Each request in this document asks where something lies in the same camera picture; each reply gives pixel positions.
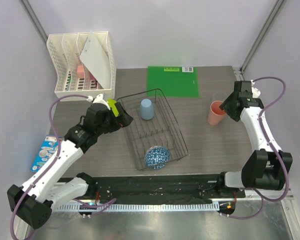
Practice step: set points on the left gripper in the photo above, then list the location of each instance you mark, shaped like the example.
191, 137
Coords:
123, 120

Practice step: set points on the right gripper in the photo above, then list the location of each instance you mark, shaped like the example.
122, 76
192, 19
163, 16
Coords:
225, 106

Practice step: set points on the pink plastic cup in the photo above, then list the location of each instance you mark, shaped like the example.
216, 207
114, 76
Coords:
216, 114

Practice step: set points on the clear glass cup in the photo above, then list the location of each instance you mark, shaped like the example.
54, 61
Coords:
219, 97

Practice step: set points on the lime green plate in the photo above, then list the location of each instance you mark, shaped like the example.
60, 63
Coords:
112, 105

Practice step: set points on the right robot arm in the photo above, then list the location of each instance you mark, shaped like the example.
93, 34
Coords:
268, 165

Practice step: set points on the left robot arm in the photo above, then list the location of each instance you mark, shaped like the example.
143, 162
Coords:
36, 199

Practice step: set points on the blue plastic cup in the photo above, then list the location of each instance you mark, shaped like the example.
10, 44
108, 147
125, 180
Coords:
147, 111

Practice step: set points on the blue patterned bowl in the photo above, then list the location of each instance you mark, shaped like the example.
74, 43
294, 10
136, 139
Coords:
157, 157

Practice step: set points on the white file organizer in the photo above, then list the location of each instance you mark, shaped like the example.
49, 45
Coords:
65, 50

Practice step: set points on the green cutting mat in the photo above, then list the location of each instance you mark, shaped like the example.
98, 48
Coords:
174, 81

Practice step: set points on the pink box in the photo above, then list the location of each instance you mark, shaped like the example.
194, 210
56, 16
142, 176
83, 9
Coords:
80, 72

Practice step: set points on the blue printed booklet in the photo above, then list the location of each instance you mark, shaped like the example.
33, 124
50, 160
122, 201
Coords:
48, 147

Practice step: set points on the white board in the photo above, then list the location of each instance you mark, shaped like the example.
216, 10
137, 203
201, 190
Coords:
96, 61

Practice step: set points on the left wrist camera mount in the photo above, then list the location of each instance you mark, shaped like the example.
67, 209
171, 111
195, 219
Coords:
100, 98

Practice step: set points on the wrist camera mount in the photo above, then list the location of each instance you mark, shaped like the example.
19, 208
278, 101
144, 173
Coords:
255, 91
100, 98

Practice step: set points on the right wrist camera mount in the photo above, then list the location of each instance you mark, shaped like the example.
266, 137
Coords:
255, 91

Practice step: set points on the black wire dish rack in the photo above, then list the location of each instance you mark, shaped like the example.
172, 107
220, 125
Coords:
162, 130

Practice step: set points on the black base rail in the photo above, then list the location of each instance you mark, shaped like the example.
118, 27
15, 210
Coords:
161, 189

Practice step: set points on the white slotted cable duct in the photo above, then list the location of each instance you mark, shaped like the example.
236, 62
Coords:
77, 207

